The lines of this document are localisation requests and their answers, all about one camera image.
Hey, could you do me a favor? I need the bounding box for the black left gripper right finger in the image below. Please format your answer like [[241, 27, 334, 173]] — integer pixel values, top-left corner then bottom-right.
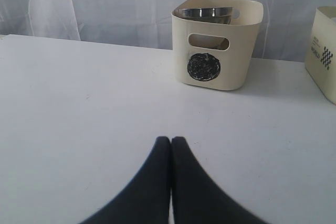
[[171, 136, 265, 223]]

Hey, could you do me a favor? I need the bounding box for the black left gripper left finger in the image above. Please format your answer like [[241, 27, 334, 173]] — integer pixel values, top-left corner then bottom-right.
[[83, 136, 171, 223]]

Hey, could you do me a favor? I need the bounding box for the stainless steel bowl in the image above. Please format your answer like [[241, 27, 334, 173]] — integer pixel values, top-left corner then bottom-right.
[[173, 7, 233, 24]]

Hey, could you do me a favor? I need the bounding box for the cream bin with circle mark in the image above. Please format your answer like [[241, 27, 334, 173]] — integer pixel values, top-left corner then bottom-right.
[[172, 0, 264, 91]]

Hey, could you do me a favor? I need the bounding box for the cream bin with triangle mark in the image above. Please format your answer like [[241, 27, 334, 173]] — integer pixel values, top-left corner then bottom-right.
[[304, 6, 335, 104]]

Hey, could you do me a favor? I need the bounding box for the white backdrop curtain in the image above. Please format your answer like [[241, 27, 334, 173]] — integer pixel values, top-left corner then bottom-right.
[[1, 0, 335, 61]]

